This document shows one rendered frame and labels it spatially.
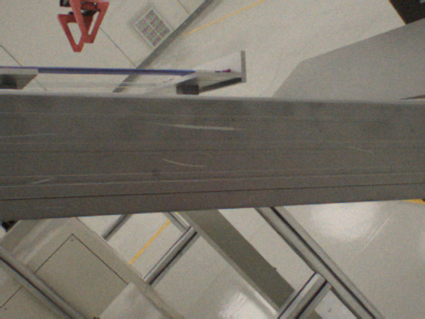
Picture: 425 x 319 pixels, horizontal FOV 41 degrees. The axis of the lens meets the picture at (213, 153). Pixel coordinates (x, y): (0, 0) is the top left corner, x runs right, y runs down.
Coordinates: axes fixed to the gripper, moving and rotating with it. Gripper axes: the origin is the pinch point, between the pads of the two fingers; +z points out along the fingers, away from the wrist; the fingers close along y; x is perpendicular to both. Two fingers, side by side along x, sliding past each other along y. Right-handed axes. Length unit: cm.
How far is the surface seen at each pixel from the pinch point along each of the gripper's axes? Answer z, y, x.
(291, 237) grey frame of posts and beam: 38, 11, 38
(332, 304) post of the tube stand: 64, -21, 72
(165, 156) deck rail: 21, 79, -14
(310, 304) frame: 53, 11, 43
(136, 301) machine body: 45.2, 16.7, 3.9
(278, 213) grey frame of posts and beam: 34, 10, 36
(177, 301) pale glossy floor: 80, -102, 59
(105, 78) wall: -90, -712, 197
